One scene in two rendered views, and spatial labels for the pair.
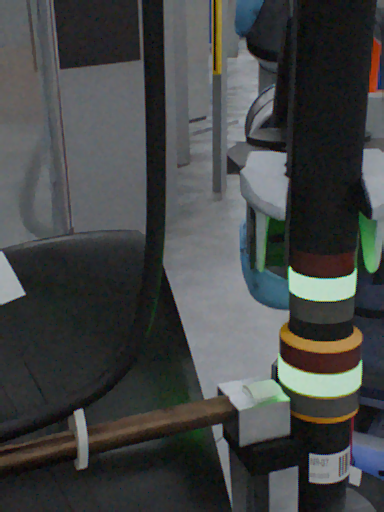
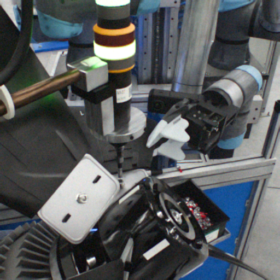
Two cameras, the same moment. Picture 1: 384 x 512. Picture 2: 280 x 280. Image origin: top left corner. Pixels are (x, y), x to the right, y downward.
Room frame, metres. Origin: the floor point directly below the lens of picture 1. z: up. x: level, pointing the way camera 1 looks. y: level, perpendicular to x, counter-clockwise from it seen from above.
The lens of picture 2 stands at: (0.05, 0.07, 1.54)
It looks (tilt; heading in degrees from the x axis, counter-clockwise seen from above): 37 degrees down; 332
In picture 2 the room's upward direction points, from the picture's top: straight up
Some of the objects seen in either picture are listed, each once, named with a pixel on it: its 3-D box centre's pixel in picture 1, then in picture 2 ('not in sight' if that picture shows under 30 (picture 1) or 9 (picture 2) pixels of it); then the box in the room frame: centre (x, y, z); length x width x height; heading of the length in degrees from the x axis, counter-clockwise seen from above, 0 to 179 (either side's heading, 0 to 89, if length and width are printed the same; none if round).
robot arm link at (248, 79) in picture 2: not in sight; (238, 88); (0.55, -0.44, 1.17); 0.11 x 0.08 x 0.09; 113
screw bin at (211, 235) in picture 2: not in sight; (174, 221); (0.52, -0.28, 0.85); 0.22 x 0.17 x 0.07; 92
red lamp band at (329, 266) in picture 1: (323, 255); not in sight; (0.38, -0.07, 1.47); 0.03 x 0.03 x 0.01
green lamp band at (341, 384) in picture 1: (319, 366); (114, 45); (0.38, -0.07, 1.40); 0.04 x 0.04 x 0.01
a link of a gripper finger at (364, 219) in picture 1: (369, 220); not in sight; (0.39, -0.10, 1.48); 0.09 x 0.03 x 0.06; 4
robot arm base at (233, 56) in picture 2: not in sight; (230, 48); (0.91, -0.74, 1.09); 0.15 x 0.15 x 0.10
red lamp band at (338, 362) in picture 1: (319, 344); (114, 33); (0.38, -0.07, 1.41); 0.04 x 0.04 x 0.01
